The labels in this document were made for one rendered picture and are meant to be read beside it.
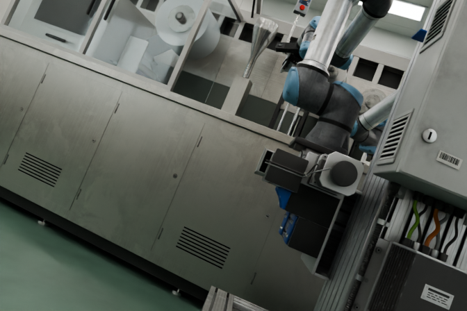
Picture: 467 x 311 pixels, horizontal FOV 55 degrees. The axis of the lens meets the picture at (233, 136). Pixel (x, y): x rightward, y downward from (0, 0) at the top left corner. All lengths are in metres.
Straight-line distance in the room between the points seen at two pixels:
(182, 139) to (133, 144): 0.26
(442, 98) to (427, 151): 0.11
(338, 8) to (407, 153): 0.73
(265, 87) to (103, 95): 0.99
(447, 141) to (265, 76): 1.95
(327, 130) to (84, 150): 1.40
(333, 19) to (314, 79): 0.22
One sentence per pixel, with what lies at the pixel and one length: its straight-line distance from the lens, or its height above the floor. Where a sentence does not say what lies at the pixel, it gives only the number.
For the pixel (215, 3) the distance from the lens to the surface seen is 2.59.
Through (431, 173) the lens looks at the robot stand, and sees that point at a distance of 0.98.
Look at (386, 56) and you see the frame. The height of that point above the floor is 1.63.
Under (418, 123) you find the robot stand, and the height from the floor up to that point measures 0.87.
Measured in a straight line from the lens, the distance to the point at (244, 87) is 2.56.
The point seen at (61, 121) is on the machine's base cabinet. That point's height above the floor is 0.54.
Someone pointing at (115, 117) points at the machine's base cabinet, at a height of 0.67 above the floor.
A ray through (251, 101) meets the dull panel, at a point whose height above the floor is 1.10.
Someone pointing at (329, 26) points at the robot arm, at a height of 1.20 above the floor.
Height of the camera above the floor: 0.63
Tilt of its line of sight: 5 degrees up
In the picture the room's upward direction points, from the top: 23 degrees clockwise
